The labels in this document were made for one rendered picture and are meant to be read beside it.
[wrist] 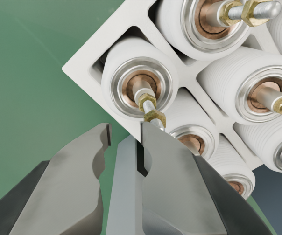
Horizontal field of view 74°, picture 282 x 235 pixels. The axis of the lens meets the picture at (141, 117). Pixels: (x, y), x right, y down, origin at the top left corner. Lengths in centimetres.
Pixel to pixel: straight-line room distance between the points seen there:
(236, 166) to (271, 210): 33
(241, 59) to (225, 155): 16
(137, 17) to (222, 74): 14
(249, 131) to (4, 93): 56
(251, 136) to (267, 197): 32
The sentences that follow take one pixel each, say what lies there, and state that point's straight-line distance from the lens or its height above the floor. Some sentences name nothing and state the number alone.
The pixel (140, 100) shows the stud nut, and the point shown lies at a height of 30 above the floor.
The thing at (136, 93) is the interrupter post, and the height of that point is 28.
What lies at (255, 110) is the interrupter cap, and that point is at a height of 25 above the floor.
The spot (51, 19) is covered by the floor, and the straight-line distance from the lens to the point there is 50.
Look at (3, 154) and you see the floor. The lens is 72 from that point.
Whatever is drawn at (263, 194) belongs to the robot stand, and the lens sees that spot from 67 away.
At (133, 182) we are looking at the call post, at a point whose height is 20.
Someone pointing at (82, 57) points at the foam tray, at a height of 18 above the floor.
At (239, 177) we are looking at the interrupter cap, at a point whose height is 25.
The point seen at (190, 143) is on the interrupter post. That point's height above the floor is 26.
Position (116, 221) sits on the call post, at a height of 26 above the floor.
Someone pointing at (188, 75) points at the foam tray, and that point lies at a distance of 31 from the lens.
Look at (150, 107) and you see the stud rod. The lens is 17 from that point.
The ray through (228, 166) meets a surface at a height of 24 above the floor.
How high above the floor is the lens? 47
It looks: 63 degrees down
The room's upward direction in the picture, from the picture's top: 176 degrees clockwise
